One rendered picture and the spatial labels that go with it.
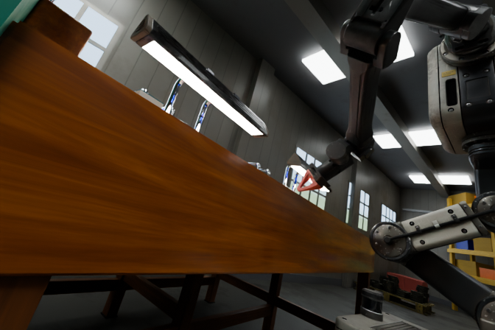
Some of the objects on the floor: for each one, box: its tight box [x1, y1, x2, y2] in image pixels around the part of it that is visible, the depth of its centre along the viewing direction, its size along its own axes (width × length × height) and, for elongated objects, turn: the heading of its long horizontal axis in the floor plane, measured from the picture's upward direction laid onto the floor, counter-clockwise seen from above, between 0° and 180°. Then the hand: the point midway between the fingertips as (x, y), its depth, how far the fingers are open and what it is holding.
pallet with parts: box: [354, 275, 435, 316], centre depth 455 cm, size 84×122×44 cm
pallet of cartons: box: [387, 272, 429, 301], centre depth 587 cm, size 121×87×44 cm
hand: (299, 188), depth 79 cm, fingers closed
